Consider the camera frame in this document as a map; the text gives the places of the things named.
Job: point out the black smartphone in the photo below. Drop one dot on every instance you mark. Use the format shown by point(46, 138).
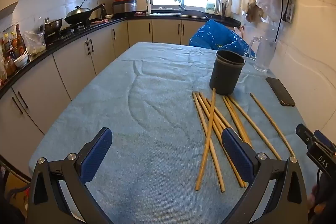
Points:
point(281, 91)

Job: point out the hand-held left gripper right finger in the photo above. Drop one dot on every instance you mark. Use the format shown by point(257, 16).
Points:
point(237, 155)

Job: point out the clear bag of garlic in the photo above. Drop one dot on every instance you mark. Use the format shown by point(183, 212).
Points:
point(34, 44)

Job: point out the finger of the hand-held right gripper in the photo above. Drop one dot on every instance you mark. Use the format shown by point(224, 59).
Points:
point(305, 136)
point(324, 138)

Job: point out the clear glass pitcher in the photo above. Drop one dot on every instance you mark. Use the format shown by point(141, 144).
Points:
point(265, 56)

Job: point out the row of sauce bottles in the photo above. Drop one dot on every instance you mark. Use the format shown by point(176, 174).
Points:
point(11, 50)

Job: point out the green sponge pack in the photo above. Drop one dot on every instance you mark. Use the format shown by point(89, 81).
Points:
point(210, 6)

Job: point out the light blue towel cloth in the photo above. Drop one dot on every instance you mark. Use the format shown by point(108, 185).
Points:
point(147, 108)

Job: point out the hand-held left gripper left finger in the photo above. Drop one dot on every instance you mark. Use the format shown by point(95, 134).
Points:
point(95, 154)

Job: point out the white bottle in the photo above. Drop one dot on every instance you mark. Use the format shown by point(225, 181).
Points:
point(148, 7)

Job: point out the steel cooking pot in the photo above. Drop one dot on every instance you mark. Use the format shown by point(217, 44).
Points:
point(52, 26)

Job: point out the pile of wooden chopsticks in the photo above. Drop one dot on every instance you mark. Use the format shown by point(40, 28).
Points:
point(206, 134)

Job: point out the gas stove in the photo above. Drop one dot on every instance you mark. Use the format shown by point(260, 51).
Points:
point(76, 28)

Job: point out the black wok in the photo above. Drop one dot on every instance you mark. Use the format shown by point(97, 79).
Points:
point(78, 15)

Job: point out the dark grey utensil cup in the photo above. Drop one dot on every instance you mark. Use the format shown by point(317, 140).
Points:
point(225, 74)

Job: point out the beige lower cabinets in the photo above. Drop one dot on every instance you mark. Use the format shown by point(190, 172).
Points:
point(76, 56)

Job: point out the person's right hand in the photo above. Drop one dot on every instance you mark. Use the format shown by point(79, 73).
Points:
point(312, 199)

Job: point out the blue plastic bag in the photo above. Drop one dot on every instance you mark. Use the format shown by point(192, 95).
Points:
point(212, 35)

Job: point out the dark utensil holder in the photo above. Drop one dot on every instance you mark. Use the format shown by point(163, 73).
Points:
point(223, 10)

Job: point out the silver rice cooker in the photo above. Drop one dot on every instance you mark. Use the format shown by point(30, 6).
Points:
point(124, 6)

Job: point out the white cutting board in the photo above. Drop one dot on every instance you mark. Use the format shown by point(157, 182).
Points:
point(235, 2)

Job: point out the black kitchen countertop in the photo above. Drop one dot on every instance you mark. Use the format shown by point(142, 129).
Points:
point(116, 21)

